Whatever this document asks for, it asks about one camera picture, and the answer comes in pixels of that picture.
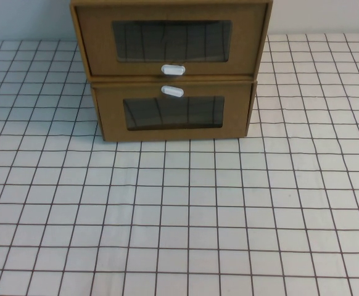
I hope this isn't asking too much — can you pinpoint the brown cardboard drawer with window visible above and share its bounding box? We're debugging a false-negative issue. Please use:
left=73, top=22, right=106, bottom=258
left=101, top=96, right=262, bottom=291
left=93, top=82, right=254, bottom=142
left=74, top=4, right=268, bottom=76

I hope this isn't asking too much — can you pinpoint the white plastic drawer handle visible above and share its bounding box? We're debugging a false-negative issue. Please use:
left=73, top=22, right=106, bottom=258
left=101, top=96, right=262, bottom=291
left=160, top=85, right=185, bottom=97
left=160, top=64, right=186, bottom=76

